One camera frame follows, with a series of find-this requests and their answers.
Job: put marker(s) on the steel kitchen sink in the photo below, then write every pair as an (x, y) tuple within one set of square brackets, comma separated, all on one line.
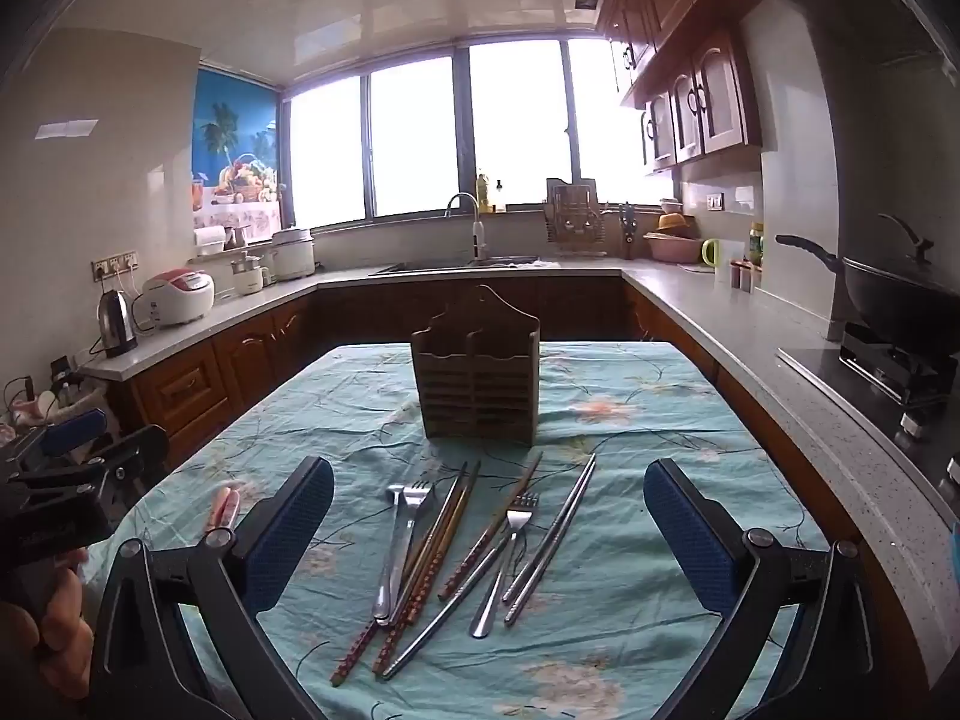
[(450, 266)]

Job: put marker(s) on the wooden base cabinets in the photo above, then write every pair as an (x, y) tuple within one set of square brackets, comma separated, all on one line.
[(247, 360)]

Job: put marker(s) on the knife and scissors holder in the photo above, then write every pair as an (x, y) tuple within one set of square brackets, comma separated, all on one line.
[(627, 240)]

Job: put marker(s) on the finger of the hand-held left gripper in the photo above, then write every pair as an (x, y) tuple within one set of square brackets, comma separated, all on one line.
[(139, 454), (71, 429)]

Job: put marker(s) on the white wall switch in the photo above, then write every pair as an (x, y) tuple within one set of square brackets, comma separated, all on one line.
[(715, 202)]

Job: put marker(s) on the white paper towel roll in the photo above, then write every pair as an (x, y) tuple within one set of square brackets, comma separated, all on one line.
[(210, 241)]

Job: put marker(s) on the green mug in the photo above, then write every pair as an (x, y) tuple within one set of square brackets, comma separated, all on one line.
[(710, 253)]

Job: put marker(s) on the teal floral tablecloth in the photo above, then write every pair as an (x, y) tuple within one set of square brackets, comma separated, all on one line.
[(637, 405)]

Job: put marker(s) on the person's left hand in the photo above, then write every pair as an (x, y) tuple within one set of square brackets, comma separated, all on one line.
[(67, 637)]

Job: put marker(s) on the steel electric kettle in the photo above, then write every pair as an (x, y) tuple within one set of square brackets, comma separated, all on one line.
[(116, 326)]

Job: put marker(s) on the silver fork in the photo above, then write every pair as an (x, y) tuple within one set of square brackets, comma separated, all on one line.
[(523, 514), (418, 499)]

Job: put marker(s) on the wooden chopstick red patterned end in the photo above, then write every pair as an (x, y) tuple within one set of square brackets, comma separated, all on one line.
[(435, 517), (352, 652), (394, 641), (480, 547)]

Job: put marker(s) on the palm tree printed blind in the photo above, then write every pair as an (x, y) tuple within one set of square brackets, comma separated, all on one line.
[(232, 135)]

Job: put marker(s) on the wooden utensil holder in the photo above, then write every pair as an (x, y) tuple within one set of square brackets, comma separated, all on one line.
[(476, 390)]

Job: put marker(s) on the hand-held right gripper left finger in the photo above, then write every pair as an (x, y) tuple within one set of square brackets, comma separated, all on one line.
[(292, 532)]

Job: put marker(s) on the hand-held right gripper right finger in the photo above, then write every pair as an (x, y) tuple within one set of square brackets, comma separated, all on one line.
[(690, 532)]

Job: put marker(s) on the small white electric pot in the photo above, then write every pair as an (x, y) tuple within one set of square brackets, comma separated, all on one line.
[(247, 281)]

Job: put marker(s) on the wall outlet strip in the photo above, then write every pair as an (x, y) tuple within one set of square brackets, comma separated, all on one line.
[(116, 265)]

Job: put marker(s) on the yellow bowl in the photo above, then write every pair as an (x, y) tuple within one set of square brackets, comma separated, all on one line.
[(675, 223)]

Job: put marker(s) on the pink plastic basin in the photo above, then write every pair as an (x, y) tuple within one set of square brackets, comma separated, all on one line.
[(671, 247)]

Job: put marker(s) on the yellow oil bottle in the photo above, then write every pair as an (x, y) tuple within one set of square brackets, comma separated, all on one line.
[(483, 195)]

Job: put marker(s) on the red and white rice cooker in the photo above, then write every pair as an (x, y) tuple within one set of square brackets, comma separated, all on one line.
[(180, 300)]

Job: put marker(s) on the green capped bottle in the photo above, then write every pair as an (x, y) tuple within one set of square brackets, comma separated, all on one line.
[(756, 247)]

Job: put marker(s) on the wooden wall cabinets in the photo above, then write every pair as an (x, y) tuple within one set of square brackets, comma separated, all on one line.
[(712, 90)]

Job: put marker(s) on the black wok with lid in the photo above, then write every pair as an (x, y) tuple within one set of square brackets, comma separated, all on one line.
[(900, 307)]

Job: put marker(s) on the black gas stove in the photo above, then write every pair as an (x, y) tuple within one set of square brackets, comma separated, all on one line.
[(885, 375)]

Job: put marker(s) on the silver spoon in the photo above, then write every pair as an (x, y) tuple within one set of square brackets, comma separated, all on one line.
[(394, 495)]

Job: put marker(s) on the kitchen window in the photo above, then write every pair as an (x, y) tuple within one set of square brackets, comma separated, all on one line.
[(412, 142)]

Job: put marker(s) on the chrome kitchen faucet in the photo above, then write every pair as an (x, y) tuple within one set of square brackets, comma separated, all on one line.
[(478, 236)]

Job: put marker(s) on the spice jar set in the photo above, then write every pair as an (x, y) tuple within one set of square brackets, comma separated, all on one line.
[(744, 276)]

